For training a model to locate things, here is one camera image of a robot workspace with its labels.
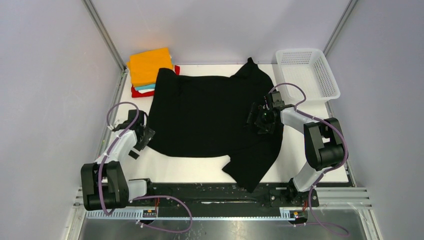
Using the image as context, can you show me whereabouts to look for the orange folded t shirt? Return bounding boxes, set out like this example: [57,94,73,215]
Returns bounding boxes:
[127,47,174,87]

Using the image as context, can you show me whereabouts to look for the slotted cable duct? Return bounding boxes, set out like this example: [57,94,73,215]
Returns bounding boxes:
[85,205,308,221]

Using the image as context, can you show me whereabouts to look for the aluminium frame rail left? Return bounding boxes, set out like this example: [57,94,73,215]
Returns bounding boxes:
[77,0,127,169]

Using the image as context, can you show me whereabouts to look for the teal folded t shirt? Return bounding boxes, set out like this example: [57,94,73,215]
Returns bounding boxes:
[134,83,156,91]

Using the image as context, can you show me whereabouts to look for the white plastic basket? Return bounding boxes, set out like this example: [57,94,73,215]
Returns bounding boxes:
[275,48,341,103]

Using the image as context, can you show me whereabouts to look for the aluminium frame rail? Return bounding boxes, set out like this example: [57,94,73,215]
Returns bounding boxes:
[323,0,359,56]
[77,0,127,169]

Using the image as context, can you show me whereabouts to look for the red folded t shirt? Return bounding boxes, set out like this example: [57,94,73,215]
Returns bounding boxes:
[131,64,181,99]

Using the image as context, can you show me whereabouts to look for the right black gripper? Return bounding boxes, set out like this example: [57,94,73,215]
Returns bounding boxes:
[243,102,276,135]

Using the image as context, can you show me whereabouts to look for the black t shirt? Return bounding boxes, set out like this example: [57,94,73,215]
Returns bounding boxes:
[147,58,284,193]

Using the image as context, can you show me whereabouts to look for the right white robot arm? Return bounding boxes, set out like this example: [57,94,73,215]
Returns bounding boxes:
[246,91,349,206]

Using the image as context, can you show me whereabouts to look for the white folded t shirt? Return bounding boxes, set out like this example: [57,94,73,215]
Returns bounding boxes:
[137,88,155,94]

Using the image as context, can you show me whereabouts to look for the aluminium frame rail right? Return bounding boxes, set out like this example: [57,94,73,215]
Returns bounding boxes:
[323,0,359,56]

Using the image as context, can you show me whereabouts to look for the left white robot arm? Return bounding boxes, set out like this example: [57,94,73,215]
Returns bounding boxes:
[80,123,155,215]

